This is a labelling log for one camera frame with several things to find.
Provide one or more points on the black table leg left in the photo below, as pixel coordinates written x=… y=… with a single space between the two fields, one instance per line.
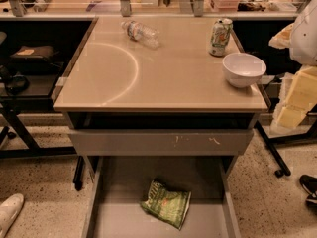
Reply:
x=78 y=174

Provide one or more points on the black headphones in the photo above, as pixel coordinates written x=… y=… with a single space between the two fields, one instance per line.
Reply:
x=14 y=84

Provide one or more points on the black table leg right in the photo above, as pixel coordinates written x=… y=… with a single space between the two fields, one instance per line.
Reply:
x=283 y=168

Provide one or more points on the clear plastic water bottle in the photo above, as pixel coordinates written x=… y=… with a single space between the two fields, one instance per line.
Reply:
x=141 y=33

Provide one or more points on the green drink can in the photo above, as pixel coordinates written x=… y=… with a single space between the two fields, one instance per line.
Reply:
x=220 y=36

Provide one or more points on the white shoe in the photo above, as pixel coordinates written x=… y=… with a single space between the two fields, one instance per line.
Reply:
x=9 y=210

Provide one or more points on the grey drawer cabinet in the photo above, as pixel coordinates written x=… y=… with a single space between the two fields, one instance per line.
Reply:
x=119 y=84

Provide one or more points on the black table leg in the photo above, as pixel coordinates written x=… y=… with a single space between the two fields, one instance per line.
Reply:
x=283 y=168
x=78 y=174

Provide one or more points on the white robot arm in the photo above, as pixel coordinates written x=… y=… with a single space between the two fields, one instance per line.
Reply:
x=301 y=39

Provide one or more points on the black bag on shelf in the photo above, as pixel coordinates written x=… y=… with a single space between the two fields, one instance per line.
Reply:
x=34 y=54

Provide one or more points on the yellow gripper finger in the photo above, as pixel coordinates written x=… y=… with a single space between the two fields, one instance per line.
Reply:
x=301 y=97
x=282 y=39

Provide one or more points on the grey top drawer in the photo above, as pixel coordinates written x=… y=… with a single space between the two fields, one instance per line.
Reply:
x=214 y=142

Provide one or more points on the white bowl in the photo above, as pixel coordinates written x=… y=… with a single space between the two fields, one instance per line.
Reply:
x=242 y=70

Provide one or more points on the grey open middle drawer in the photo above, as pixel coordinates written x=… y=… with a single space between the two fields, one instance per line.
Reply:
x=121 y=183

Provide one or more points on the green jalapeno chip bag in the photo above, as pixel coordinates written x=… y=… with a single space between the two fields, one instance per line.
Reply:
x=170 y=207

